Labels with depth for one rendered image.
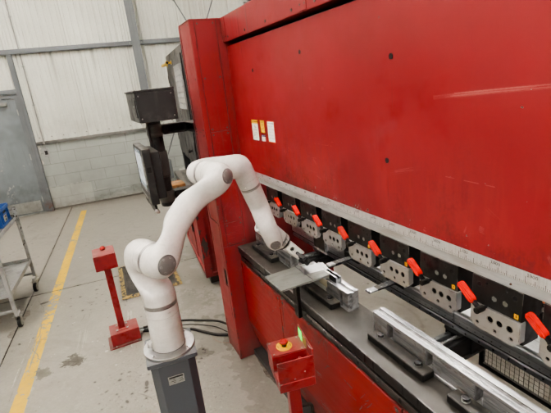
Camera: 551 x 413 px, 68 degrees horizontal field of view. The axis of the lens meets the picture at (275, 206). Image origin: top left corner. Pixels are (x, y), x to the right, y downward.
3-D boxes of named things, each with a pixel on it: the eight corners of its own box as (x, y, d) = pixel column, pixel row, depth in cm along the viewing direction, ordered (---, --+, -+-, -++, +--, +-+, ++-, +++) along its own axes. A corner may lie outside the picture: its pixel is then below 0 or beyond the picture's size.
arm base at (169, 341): (145, 369, 144) (134, 323, 139) (143, 339, 162) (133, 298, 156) (198, 352, 150) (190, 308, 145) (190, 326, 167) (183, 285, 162)
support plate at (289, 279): (265, 278, 203) (265, 276, 203) (310, 263, 214) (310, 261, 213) (281, 292, 188) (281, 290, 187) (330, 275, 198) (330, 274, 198)
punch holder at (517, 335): (470, 323, 121) (471, 273, 116) (489, 314, 124) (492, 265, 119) (518, 350, 108) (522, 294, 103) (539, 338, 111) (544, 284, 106)
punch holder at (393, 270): (380, 274, 156) (379, 233, 151) (397, 267, 159) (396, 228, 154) (408, 289, 143) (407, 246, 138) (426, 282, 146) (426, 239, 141)
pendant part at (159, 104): (147, 207, 311) (123, 92, 286) (179, 200, 321) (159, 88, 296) (159, 224, 267) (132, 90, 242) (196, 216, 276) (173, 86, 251)
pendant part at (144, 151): (142, 192, 299) (132, 143, 289) (158, 188, 304) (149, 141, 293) (152, 206, 260) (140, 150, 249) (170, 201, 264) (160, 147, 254)
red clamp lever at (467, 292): (457, 281, 116) (480, 312, 112) (467, 277, 118) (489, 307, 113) (453, 284, 118) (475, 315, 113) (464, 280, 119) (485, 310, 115)
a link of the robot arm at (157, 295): (154, 315, 142) (140, 252, 135) (128, 300, 155) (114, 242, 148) (183, 300, 150) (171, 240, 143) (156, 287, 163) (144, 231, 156)
